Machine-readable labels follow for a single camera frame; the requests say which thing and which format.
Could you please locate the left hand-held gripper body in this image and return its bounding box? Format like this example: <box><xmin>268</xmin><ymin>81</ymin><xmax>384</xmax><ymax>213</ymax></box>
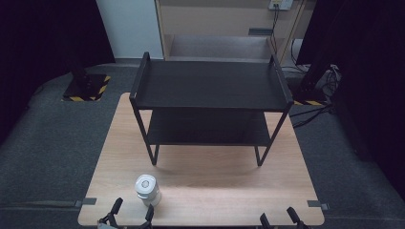
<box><xmin>96</xmin><ymin>215</ymin><xmax>153</xmax><ymax>229</ymax></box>

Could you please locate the white lidded bottle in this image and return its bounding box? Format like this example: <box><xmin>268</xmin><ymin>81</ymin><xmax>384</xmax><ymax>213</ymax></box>
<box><xmin>134</xmin><ymin>174</ymin><xmax>162</xmax><ymax>207</ymax></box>

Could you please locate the black two-tier shelf rack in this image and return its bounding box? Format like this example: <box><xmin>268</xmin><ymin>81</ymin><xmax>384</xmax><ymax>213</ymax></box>
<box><xmin>129</xmin><ymin>52</ymin><xmax>294</xmax><ymax>167</ymax></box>

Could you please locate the grey tape piece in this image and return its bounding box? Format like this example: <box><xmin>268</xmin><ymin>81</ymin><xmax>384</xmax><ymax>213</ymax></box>
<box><xmin>307</xmin><ymin>199</ymin><xmax>330</xmax><ymax>211</ymax></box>
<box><xmin>75</xmin><ymin>197</ymin><xmax>97</xmax><ymax>208</ymax></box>

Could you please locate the black stand with striped base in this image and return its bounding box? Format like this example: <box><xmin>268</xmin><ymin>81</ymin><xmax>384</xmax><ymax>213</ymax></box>
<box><xmin>291</xmin><ymin>47</ymin><xmax>333</xmax><ymax>107</ymax></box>
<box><xmin>62</xmin><ymin>47</ymin><xmax>112</xmax><ymax>103</ymax></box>

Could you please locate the dark curtain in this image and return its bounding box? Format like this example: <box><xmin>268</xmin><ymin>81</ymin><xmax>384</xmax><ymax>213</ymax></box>
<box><xmin>0</xmin><ymin>0</ymin><xmax>117</xmax><ymax>146</ymax></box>
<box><xmin>295</xmin><ymin>0</ymin><xmax>405</xmax><ymax>201</ymax></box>

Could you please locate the grey label on cabinet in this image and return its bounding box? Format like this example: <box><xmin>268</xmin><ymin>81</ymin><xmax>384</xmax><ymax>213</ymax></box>
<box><xmin>247</xmin><ymin>28</ymin><xmax>274</xmax><ymax>36</ymax></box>

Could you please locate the light wooden cabinet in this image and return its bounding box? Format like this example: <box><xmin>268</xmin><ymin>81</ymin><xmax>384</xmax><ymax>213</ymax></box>
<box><xmin>155</xmin><ymin>0</ymin><xmax>309</xmax><ymax>64</ymax></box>

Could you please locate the white power strip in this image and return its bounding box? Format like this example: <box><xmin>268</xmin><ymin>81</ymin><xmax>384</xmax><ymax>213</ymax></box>
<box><xmin>268</xmin><ymin>0</ymin><xmax>294</xmax><ymax>11</ymax></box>

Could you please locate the bundle of black floor cables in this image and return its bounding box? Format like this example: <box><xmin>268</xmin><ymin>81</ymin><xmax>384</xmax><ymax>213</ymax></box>
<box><xmin>281</xmin><ymin>63</ymin><xmax>343</xmax><ymax>130</ymax></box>

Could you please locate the black power cable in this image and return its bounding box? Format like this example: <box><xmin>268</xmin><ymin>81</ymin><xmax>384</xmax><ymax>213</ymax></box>
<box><xmin>269</xmin><ymin>4</ymin><xmax>282</xmax><ymax>52</ymax></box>

